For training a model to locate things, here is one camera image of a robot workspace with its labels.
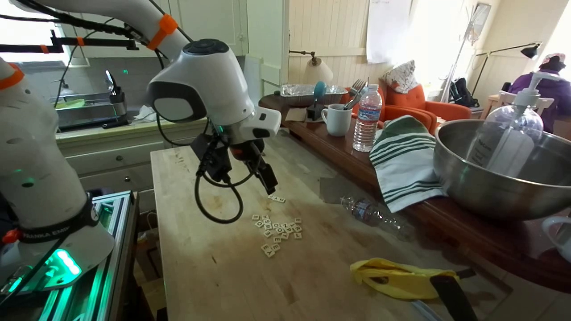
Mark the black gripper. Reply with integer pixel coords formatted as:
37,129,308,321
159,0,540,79
228,139,280,196

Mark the brown cardboard sheet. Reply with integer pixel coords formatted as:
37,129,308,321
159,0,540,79
283,105,310,125

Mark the black stand block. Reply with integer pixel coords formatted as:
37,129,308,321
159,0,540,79
305,104,325,123

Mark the white mug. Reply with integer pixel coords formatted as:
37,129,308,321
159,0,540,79
319,102,355,139

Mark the large aluminium foil tray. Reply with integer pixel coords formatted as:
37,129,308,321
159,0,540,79
278,82,348,100

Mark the teal plastic scoop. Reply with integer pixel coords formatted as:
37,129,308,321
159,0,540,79
310,80,330,111

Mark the crushed clear plastic bottle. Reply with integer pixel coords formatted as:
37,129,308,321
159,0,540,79
339,195,405,232

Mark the metal kitchen utensil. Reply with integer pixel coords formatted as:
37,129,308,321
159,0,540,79
342,88,358,112
350,79,367,105

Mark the clear plastic water bottle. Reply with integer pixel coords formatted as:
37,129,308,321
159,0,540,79
351,84,383,155

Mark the table lamp white shade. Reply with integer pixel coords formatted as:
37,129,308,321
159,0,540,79
289,48,335,86

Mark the white crumpled cloth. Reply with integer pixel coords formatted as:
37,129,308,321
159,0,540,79
132,104,157,123

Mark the green striped white towel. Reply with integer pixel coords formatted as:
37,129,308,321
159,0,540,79
367,114,449,214

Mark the white kitchen cabinet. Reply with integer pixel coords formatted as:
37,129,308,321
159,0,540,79
55,114,210,198

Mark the patterned pillow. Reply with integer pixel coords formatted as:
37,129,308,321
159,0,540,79
382,59,421,95

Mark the orange armchair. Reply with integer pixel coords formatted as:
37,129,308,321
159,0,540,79
339,79,474,136

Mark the white hanging paper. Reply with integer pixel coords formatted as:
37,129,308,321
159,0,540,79
364,0,417,66

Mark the black bag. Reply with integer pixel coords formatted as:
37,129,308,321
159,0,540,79
448,77,478,111

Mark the dark brown wooden table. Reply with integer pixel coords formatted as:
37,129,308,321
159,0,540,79
259,91,571,296

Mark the black bar with orange clips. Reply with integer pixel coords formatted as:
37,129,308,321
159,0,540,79
0,32,141,57

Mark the large steel mixing bowl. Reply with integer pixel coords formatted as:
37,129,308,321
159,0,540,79
432,118,571,223

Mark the tall stand with panel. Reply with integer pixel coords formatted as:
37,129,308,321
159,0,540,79
439,0,494,104

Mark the black floor lamp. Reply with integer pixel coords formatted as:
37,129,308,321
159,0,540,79
469,41,542,100

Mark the person in purple shirt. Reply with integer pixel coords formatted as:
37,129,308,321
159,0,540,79
507,52,571,134

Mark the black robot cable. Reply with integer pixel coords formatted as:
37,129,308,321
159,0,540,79
10,0,246,227

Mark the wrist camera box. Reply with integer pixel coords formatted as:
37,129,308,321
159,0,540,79
239,105,283,146

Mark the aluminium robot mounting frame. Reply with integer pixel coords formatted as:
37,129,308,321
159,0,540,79
0,189,141,321

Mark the orange velcro strap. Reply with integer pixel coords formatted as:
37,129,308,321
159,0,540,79
0,63,27,93
146,14,180,52

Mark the black handle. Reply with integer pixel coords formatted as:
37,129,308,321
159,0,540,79
428,268,482,321

